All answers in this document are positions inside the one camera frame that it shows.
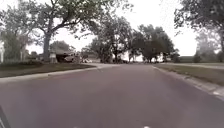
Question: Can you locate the grey asphalt road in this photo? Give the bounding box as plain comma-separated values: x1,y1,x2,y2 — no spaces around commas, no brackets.
0,63,224,128

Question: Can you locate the row of trees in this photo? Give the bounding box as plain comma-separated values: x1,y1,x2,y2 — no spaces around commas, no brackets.
81,14,181,64

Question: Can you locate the white vehicle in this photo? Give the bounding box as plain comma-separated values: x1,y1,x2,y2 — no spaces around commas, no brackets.
63,54,81,64

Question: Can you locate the building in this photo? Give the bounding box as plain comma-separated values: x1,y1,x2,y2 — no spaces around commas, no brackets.
49,49,81,64

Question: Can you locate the large tree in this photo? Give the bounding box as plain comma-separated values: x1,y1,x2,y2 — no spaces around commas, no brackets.
173,0,224,54
18,0,134,64

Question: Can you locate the grass verge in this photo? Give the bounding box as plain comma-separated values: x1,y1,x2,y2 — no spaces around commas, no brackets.
154,63,224,87
0,62,98,79

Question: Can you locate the pale concrete kerb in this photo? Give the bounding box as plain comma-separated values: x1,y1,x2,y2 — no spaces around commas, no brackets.
0,63,118,84
152,65,224,102

